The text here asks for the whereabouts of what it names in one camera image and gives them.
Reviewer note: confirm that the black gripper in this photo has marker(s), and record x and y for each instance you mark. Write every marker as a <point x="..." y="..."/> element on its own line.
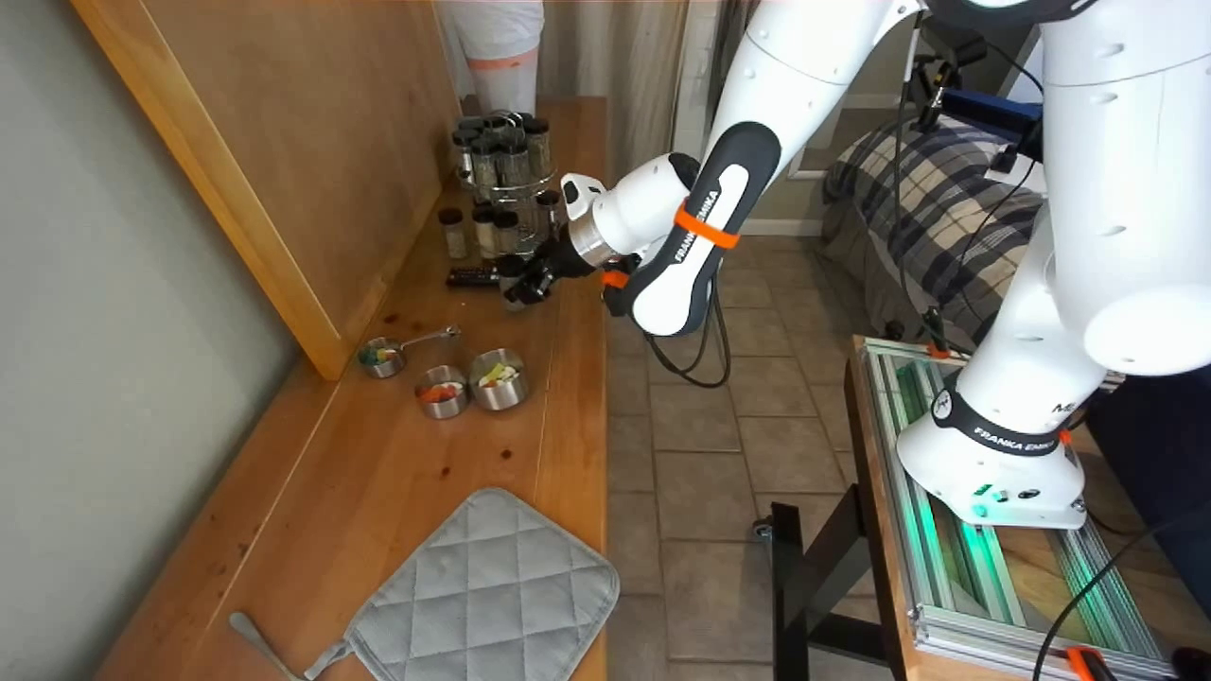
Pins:
<point x="568" y="265"/>

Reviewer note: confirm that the chrome rotating seasoning rack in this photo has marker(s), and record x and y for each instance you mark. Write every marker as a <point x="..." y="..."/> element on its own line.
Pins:
<point x="506" y="192"/>

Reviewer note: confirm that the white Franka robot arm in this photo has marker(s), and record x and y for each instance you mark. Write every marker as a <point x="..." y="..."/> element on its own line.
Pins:
<point x="806" y="61"/>

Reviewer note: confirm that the small spice jar black lid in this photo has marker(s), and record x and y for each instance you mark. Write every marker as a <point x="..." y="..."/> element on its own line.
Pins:
<point x="451" y="236"/>

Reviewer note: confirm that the beige curtain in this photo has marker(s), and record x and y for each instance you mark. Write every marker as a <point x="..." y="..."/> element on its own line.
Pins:
<point x="629" y="77"/>

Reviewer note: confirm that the framed plywood board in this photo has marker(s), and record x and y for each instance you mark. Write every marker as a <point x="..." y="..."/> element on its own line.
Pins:
<point x="317" y="128"/>

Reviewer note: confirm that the grey quilted pot holder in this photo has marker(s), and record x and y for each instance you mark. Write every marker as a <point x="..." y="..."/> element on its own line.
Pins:
<point x="492" y="592"/>

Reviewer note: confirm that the black metal stand leg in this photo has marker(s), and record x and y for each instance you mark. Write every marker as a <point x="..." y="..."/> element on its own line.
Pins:
<point x="790" y="580"/>

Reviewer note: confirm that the bed with plaid blanket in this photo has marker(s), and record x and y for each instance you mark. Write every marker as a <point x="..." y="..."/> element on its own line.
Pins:
<point x="931" y="212"/>

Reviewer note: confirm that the metal utensil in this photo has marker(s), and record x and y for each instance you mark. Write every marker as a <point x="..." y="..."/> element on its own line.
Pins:
<point x="257" y="642"/>

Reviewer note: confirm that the dark blue fabric furniture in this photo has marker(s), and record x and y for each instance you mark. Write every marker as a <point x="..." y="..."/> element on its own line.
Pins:
<point x="1159" y="505"/>

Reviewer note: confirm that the orange clamp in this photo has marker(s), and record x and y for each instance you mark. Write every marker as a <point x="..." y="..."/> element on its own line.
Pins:
<point x="1085" y="665"/>

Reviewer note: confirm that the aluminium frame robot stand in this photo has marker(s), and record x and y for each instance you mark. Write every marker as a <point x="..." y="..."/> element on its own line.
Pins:
<point x="931" y="592"/>

